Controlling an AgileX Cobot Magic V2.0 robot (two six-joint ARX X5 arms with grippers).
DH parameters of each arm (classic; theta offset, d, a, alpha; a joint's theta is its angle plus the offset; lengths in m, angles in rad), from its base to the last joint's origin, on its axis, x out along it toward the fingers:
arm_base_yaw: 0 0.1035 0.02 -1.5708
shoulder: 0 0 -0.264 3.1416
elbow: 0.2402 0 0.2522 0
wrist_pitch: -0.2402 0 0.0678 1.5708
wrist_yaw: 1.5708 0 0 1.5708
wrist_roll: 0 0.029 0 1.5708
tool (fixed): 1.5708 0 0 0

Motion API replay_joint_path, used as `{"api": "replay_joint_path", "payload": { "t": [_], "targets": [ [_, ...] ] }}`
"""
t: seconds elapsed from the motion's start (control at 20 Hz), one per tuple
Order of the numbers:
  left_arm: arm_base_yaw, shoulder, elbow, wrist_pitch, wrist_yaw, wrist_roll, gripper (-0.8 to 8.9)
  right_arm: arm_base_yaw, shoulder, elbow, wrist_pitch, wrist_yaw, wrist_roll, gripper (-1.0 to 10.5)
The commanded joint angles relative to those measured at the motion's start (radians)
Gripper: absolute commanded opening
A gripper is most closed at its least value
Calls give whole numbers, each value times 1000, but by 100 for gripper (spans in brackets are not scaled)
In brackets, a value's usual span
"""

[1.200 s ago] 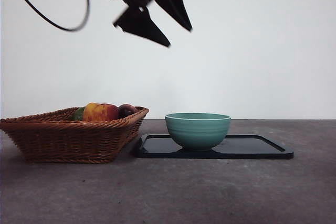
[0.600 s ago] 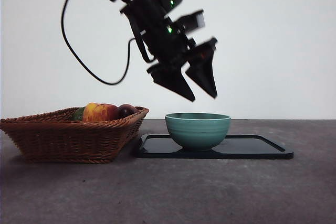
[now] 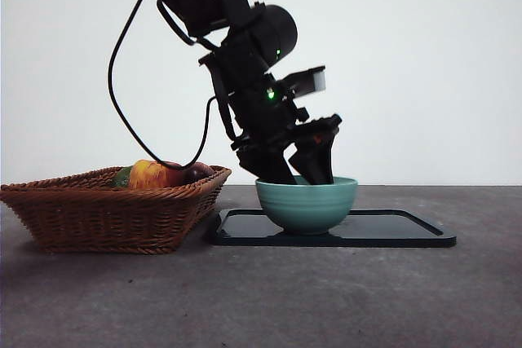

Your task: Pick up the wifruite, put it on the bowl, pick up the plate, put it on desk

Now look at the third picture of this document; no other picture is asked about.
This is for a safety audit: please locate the black rectangular tray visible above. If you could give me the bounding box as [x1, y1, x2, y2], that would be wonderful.
[210, 208, 458, 249]

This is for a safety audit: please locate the brown wicker basket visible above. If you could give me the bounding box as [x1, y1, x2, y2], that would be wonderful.
[0, 165, 233, 254]

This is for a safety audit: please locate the short black cable loop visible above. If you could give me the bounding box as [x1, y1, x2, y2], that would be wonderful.
[157, 0, 197, 46]

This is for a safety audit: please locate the long black cable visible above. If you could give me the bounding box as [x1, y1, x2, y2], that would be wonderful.
[107, 0, 217, 170]

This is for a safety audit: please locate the green fruit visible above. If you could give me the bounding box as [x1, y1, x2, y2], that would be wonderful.
[113, 165, 135, 188]

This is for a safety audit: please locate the red yellow apple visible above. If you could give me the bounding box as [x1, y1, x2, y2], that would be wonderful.
[129, 159, 186, 191]

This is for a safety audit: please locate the dark red plum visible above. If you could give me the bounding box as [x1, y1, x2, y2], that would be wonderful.
[185, 161, 216, 184]

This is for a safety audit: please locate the teal ribbed bowl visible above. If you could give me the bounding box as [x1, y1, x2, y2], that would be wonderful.
[255, 175, 359, 236]

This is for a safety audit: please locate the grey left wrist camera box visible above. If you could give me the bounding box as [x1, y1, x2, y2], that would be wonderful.
[281, 65, 327, 101]

